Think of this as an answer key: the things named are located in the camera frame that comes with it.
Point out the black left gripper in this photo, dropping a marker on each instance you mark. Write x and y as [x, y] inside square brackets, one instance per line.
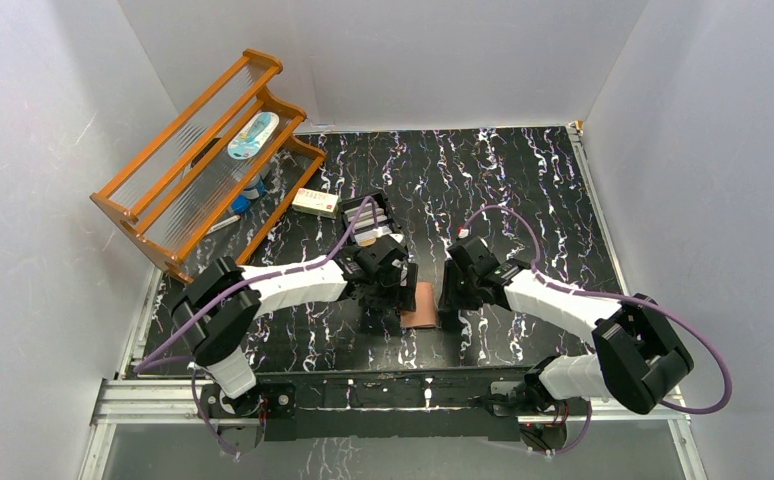
[382, 296]

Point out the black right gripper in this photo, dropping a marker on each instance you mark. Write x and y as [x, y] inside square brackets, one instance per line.
[449, 295]

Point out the black card tray box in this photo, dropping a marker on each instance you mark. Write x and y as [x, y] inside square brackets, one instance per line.
[352, 208]

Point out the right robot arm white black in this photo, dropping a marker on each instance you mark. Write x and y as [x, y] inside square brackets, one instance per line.
[636, 359]

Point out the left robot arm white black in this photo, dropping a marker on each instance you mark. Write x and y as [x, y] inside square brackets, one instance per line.
[218, 307]

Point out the grey white card stack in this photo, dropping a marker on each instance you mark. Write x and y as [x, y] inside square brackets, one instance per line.
[371, 224]

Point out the white red small box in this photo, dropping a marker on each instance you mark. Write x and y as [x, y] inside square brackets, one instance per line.
[315, 202]

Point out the white pen under shelf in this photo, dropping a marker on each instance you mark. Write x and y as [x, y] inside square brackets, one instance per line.
[223, 224]

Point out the blue cap bottle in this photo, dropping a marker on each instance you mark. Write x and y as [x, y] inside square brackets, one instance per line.
[252, 192]

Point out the white blue tube package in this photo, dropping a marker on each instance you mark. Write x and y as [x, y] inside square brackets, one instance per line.
[253, 136]

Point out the orange wooden shelf rack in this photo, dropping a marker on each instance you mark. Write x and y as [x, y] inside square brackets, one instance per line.
[183, 182]

